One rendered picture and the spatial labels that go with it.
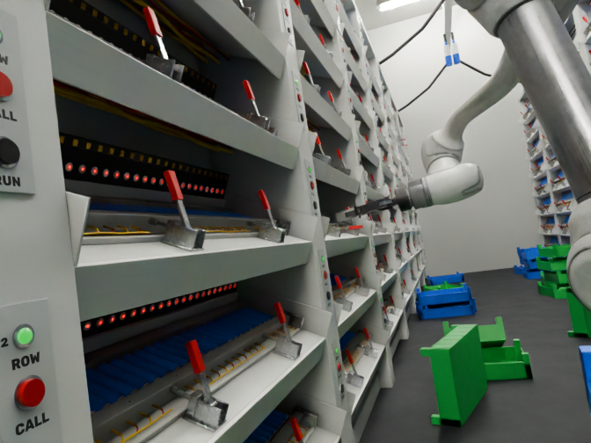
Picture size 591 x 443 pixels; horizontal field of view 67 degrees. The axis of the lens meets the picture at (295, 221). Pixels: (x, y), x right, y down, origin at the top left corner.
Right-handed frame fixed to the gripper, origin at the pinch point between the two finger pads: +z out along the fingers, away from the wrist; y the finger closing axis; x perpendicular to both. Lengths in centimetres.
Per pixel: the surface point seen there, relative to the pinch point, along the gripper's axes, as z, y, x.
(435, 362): -16, -16, -45
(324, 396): 3, -54, -38
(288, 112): -4, -54, 19
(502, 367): -32, 19, -60
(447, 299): -18, 134, -52
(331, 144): 1.7, 16.0, 27.3
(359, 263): 3.2, 15.9, -16.2
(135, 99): -3, -103, 8
